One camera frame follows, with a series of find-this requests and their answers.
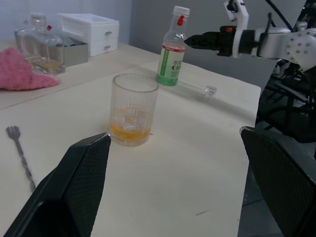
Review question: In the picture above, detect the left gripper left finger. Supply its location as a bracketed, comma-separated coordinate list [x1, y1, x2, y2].
[0, 132, 111, 237]

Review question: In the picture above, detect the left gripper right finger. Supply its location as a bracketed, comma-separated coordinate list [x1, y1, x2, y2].
[240, 126, 316, 237]

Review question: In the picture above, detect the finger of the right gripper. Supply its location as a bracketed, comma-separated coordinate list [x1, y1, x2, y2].
[187, 40, 220, 52]
[185, 31, 220, 43]

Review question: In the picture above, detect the green label juice bottle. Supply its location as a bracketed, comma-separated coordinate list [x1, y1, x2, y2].
[156, 6, 191, 87]

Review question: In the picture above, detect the long metal bar spoon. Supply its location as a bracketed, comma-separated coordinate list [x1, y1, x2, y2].
[6, 125, 37, 192]

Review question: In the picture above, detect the glass bottle with red tag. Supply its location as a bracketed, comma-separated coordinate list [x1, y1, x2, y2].
[14, 14, 66, 76]

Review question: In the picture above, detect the clear glass stopper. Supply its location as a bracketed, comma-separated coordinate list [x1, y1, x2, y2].
[204, 85, 217, 100]

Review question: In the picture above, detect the ribbed glass tumbler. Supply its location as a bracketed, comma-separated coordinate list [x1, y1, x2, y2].
[110, 73, 159, 148]

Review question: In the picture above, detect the white drawer box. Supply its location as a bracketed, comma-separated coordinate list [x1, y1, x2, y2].
[57, 12, 120, 58]

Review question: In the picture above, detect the pink knitted cloth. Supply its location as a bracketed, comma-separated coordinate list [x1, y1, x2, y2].
[0, 47, 61, 91]

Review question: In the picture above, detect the grey storage box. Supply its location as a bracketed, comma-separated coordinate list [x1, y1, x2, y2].
[59, 39, 89, 67]

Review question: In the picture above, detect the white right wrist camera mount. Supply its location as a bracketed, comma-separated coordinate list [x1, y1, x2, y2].
[223, 0, 249, 59]

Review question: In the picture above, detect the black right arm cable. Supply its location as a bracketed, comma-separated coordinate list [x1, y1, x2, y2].
[264, 0, 308, 34]

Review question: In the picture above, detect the black support frame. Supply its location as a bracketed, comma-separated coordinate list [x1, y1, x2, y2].
[255, 59, 316, 144]

